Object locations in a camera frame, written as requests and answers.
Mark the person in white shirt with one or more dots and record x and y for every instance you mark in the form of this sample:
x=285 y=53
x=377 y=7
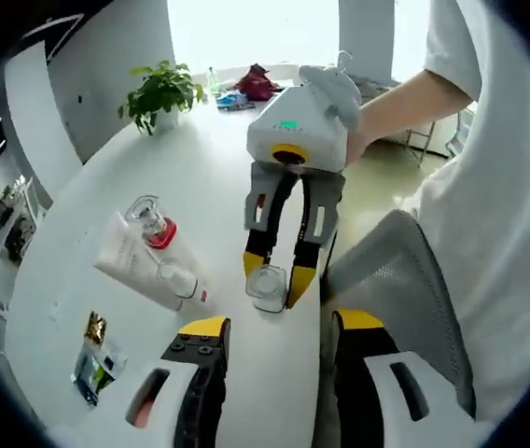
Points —
x=503 y=186

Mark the red cloth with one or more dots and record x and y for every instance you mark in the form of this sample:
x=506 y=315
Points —
x=258 y=81

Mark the blue packet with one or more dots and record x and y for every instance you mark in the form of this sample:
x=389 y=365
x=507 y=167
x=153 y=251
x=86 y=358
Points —
x=234 y=100

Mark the gold foil sachet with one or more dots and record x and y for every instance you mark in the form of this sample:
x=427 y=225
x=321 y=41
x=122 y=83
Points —
x=96 y=326

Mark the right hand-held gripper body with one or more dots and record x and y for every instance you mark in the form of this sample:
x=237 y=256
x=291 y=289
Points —
x=302 y=121

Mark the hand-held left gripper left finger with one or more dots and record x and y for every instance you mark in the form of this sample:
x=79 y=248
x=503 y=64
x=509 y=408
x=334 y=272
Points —
x=199 y=373

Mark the white plant pot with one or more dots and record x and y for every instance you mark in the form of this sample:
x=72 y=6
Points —
x=167 y=120

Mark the green plastic bottle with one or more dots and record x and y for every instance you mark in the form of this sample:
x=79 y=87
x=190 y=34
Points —
x=212 y=84

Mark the green and black sachet packet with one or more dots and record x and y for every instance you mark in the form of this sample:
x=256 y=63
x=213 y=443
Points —
x=92 y=378

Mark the green potted plant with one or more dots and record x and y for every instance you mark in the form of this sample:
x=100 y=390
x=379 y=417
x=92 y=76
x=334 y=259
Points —
x=162 y=88

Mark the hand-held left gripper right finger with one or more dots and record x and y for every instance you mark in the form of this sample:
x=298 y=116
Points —
x=358 y=373

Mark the red-collared white skincare bottle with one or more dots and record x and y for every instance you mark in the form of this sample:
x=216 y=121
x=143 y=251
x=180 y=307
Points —
x=160 y=233

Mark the small red-label skincare bottle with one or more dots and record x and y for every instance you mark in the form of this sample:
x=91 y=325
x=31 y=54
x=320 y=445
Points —
x=181 y=282
x=267 y=289

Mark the white skincare cream tube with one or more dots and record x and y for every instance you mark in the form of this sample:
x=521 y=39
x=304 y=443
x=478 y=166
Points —
x=125 y=254

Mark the grey mesh chair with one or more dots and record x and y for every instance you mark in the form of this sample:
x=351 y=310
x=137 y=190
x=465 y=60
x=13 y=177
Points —
x=395 y=270

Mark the person's right hand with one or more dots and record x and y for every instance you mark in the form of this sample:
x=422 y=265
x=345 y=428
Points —
x=365 y=128

